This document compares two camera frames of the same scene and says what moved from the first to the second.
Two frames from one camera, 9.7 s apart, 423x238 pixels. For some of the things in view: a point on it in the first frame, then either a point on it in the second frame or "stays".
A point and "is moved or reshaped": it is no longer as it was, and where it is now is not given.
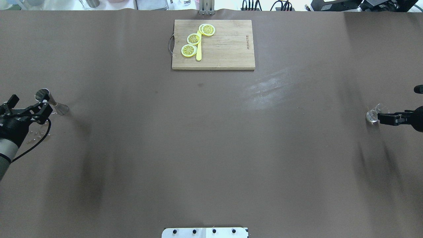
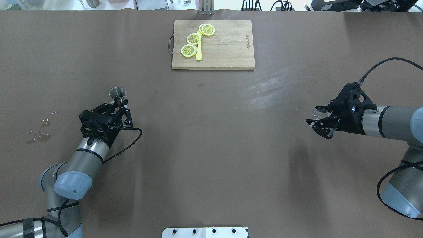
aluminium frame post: [207, 7] stays
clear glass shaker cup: [371, 115] is moved or reshaped
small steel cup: [93, 3] stays
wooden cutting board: [230, 47] stays
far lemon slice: [207, 29] stays
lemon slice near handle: [188, 50] stays
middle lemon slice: [193, 38] stays
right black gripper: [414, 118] to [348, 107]
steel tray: [152, 5] stays
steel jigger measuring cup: [44, 94] to [117, 93]
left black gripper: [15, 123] to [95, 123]
